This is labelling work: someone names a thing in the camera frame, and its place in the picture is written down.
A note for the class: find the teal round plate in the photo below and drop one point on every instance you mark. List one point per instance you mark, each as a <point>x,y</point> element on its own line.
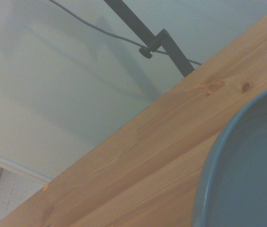
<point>253,165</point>

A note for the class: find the black jointed bar camera stand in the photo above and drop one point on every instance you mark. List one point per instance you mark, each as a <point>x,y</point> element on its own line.
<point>171,52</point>

